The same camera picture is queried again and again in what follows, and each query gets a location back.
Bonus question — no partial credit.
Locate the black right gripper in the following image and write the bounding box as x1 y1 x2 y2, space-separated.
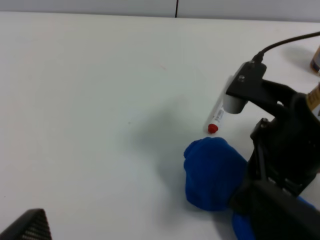
229 80 320 240

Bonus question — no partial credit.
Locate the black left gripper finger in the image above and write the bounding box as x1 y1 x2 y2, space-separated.
0 208 52 240

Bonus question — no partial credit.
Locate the blue towel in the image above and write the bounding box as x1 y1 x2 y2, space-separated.
183 136 317 240

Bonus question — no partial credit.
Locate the white marker red cap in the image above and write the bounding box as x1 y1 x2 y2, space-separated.
207 75 233 135

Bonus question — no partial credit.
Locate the gold Red Bull can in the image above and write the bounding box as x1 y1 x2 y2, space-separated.
306 44 320 123

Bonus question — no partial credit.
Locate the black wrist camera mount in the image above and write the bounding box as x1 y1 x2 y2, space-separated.
223 61 267 114

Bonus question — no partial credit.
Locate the black camera cable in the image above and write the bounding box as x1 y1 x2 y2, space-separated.
251 31 320 64

